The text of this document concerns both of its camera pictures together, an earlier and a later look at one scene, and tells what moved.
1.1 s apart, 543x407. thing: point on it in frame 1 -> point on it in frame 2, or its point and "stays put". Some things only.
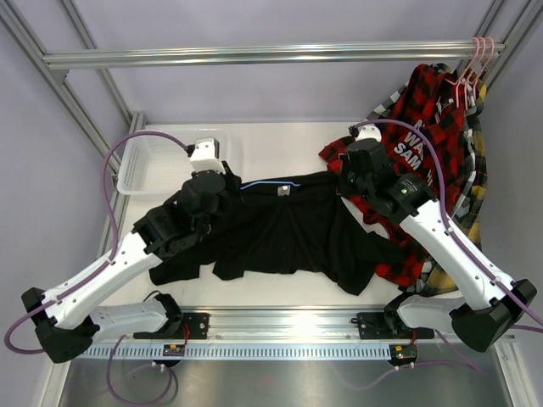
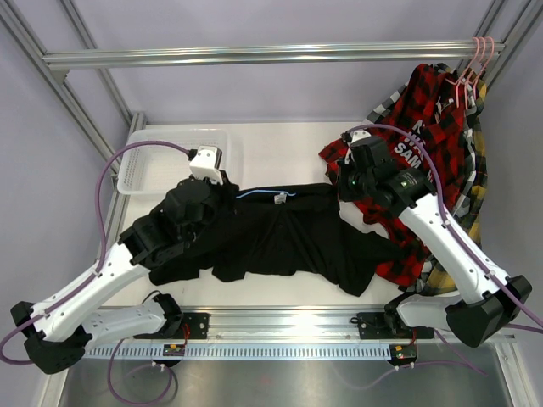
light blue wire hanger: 286,182 -> 262,191
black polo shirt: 285,227 stays put
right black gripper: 344,188 stays put
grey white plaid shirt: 372,115 stays put
